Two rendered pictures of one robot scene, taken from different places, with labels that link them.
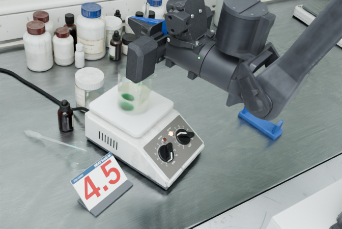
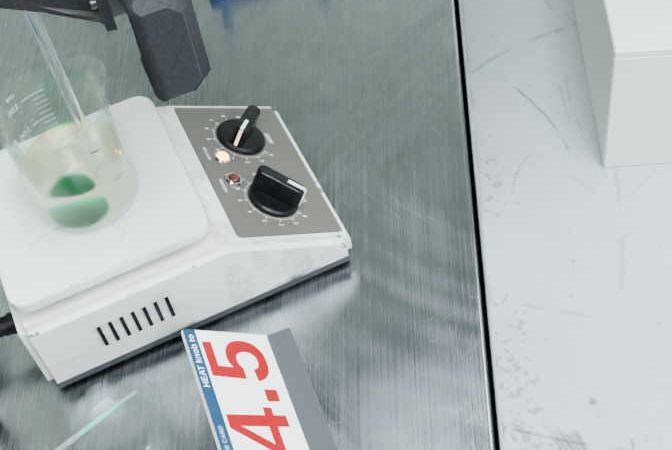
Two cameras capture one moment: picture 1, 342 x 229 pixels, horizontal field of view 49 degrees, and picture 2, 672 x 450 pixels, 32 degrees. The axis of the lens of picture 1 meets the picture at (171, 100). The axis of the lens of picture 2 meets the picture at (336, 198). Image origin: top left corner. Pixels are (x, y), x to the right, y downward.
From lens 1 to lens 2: 30 cm
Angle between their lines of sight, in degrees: 32
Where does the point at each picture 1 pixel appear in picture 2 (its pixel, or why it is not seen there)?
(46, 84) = not seen: outside the picture
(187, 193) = (382, 219)
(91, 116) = (47, 320)
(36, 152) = not seen: outside the picture
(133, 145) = (215, 256)
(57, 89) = not seen: outside the picture
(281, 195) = (490, 37)
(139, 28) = not seen: outside the picture
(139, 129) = (190, 212)
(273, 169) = (413, 14)
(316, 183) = not seen: outside the picture
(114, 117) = (108, 257)
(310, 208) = not seen: outside the picture
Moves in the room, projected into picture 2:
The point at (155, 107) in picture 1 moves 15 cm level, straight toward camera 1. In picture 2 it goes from (133, 144) to (337, 246)
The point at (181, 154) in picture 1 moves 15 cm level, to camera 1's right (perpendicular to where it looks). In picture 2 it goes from (288, 170) to (423, 26)
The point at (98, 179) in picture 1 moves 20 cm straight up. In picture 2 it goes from (245, 397) to (159, 177)
